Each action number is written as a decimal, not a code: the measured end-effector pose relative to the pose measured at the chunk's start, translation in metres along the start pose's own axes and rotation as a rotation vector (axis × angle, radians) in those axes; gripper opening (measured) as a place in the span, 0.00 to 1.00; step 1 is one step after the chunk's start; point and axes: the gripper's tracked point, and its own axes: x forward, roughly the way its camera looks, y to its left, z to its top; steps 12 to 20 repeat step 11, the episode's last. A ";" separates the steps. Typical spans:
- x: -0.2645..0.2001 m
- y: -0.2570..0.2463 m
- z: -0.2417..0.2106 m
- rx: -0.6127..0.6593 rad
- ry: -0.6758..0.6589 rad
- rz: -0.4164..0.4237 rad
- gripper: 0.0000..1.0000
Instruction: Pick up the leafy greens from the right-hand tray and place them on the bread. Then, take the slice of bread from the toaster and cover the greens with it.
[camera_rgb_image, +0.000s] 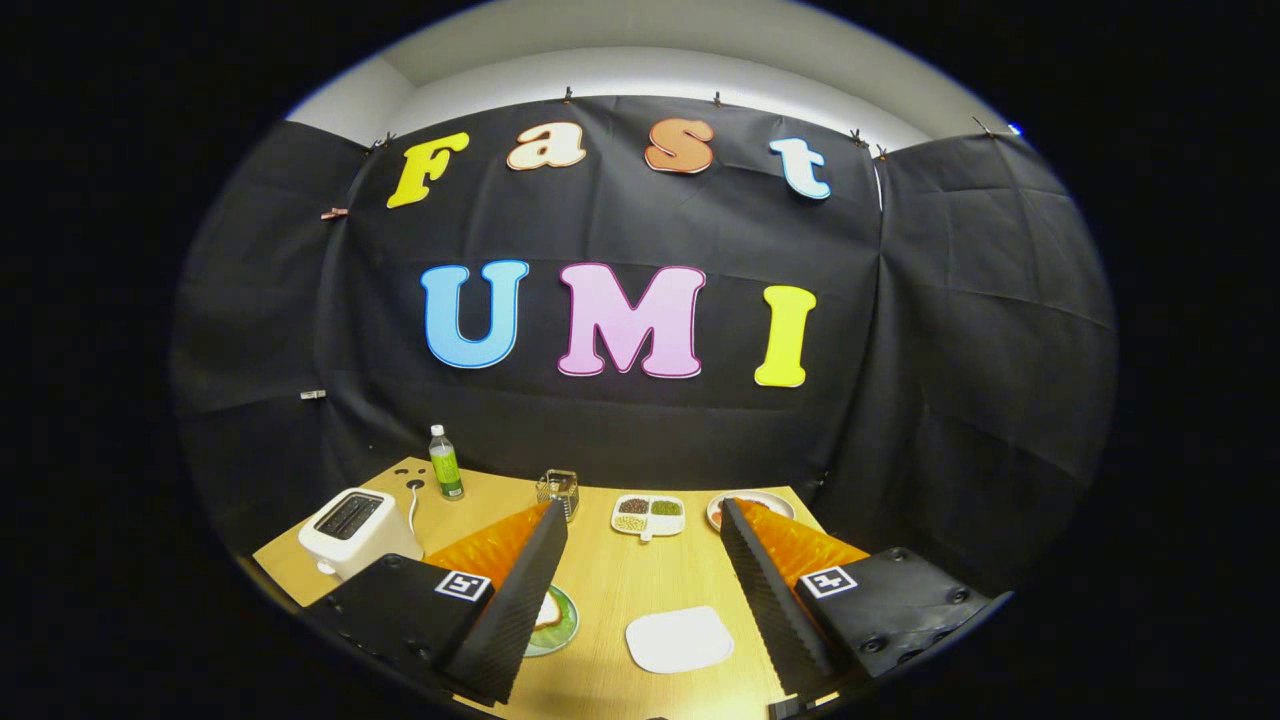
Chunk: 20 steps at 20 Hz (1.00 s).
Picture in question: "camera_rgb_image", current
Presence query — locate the green lettuce leaf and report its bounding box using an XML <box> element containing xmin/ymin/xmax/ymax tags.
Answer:
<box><xmin>540</xmin><ymin>588</ymin><xmax>578</xmax><ymax>646</ymax></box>

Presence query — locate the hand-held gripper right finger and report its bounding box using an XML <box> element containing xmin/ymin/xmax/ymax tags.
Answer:
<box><xmin>718</xmin><ymin>497</ymin><xmax>993</xmax><ymax>701</ymax></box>

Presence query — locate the white divided dish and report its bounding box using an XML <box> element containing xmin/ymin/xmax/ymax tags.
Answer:
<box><xmin>611</xmin><ymin>493</ymin><xmax>687</xmax><ymax>542</ymax></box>

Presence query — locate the pale green round plate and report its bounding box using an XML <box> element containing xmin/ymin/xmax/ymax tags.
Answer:
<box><xmin>524</xmin><ymin>583</ymin><xmax>581</xmax><ymax>659</ymax></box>

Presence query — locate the white round plate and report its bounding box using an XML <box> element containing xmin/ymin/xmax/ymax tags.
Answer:
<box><xmin>706</xmin><ymin>489</ymin><xmax>796</xmax><ymax>533</ymax></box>

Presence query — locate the green label drink bottle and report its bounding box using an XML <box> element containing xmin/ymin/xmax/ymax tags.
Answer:
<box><xmin>428</xmin><ymin>424</ymin><xmax>466</xmax><ymax>501</ymax></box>

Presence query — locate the white toaster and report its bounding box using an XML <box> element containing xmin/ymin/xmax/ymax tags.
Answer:
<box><xmin>298</xmin><ymin>487</ymin><xmax>425</xmax><ymax>582</ymax></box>

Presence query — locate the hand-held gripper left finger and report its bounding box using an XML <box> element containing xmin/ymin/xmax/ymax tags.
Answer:
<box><xmin>300</xmin><ymin>498</ymin><xmax>570</xmax><ymax>705</ymax></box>

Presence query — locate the black backdrop cloth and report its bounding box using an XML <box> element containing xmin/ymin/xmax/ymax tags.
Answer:
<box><xmin>170</xmin><ymin>95</ymin><xmax>1118</xmax><ymax>601</ymax></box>

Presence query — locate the metal wire utensil holder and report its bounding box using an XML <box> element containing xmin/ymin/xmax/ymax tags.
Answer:
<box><xmin>536</xmin><ymin>469</ymin><xmax>581</xmax><ymax>523</ymax></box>

